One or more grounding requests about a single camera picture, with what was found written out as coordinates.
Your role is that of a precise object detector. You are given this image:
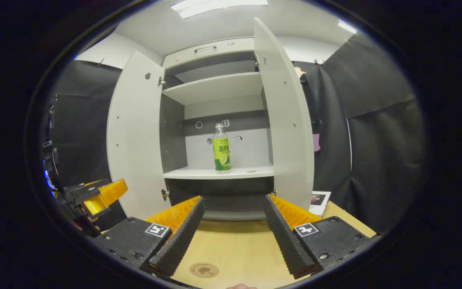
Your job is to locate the white cover book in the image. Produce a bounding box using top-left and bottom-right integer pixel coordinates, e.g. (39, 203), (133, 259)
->
(309, 191), (332, 218)

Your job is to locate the grey cabinet door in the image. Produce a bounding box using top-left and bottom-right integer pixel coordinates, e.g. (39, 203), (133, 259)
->
(253, 17), (315, 211)
(107, 51), (171, 220)

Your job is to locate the green label plastic bottle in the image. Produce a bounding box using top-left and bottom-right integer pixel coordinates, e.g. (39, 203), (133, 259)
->
(212, 123), (232, 172)

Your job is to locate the small ceiling light panel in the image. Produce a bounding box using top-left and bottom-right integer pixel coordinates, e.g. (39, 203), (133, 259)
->
(338, 20), (358, 34)

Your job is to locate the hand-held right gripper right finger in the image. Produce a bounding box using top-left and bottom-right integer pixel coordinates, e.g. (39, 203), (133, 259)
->
(264, 194), (378, 280)

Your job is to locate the large ceiling light panel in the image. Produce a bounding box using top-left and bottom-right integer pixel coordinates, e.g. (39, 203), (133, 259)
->
(170, 0), (269, 19)

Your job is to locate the black backdrop cloth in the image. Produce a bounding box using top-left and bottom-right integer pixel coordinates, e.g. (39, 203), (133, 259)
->
(49, 32), (426, 233)

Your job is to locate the round cork coaster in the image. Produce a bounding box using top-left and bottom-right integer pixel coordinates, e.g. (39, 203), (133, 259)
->
(189, 263), (220, 279)

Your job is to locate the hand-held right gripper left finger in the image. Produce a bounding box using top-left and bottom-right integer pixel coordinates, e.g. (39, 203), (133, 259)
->
(93, 195), (206, 279)

